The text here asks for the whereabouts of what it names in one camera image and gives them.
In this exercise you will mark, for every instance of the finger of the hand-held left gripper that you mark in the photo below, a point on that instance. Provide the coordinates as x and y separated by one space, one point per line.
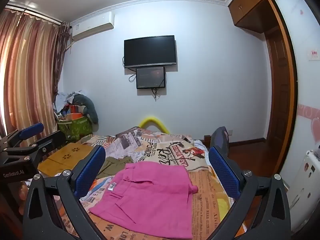
31 130
51 140

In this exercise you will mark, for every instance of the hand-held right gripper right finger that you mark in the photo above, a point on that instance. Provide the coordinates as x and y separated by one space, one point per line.
225 173

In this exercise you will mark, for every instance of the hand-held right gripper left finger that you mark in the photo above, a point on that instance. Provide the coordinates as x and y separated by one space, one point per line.
91 171

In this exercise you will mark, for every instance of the pink pants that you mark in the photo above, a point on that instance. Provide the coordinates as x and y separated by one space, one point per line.
150 195

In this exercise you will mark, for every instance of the wooden folding lap table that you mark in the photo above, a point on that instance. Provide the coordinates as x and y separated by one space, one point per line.
67 156

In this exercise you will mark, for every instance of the olive green garment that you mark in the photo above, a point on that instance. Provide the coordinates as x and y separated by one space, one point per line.
113 166

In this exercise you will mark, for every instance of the blue backpack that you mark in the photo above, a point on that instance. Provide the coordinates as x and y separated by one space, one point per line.
220 137

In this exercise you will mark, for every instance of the pile of clothes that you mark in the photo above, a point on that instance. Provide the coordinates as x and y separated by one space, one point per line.
63 102

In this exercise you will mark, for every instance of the newspaper print blanket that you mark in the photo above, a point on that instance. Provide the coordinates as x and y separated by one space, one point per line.
175 155

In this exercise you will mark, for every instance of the pink striped curtain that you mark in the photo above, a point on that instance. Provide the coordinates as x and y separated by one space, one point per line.
25 75

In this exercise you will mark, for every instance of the silver hard case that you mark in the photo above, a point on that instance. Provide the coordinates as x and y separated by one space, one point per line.
302 187

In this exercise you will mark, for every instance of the brown patterned curtain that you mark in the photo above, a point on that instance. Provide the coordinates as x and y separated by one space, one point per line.
61 55

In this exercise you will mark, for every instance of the brown wooden door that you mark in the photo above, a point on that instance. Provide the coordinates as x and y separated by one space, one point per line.
280 92

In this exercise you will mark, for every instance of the small black monitor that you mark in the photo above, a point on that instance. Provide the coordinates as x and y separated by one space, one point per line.
150 77

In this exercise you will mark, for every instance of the white air conditioner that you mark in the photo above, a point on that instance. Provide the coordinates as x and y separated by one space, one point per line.
92 26

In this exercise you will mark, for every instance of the wooden overhead cabinet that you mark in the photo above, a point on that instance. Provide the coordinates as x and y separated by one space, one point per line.
250 2

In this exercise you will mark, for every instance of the pink heart wall sticker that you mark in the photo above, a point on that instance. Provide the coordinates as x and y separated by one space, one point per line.
312 125

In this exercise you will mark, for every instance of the black wall television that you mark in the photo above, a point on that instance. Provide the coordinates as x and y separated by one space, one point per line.
150 51

